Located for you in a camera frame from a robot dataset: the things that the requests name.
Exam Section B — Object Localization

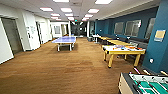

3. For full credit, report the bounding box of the yellow air hockey table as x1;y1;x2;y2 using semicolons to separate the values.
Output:
101;43;147;69

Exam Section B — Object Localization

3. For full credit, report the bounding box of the small white table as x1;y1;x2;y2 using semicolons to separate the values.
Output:
91;33;101;44

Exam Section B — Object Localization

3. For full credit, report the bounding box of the dark grey sofa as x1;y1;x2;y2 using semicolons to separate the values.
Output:
127;36;150;50

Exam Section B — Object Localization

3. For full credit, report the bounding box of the white pillar outlet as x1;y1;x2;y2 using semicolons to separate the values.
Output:
148;57;155;65

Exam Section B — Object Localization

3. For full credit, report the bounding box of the white double door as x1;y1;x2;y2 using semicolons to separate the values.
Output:
0;26;15;65

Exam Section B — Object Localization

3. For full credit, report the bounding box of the ceiling light panel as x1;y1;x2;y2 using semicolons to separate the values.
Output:
94;0;114;5
60;7;73;14
52;0;70;4
87;8;101;15
39;6;54;13

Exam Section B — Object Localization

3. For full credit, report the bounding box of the glass wall window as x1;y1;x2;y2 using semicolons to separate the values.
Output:
124;19;142;37
144;16;156;40
113;21;125;36

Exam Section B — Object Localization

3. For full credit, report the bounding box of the grey metal door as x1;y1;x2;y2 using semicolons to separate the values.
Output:
1;16;24;55

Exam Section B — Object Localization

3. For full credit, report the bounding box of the foosball table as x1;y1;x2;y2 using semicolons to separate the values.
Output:
117;67;168;94

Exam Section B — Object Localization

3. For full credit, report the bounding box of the beige wall plaque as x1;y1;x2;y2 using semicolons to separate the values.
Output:
153;29;167;43

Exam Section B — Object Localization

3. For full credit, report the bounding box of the blue ping pong table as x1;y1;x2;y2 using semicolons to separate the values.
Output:
51;35;78;52

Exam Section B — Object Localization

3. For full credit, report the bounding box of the dark narrow door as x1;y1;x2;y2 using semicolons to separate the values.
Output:
35;21;45;45

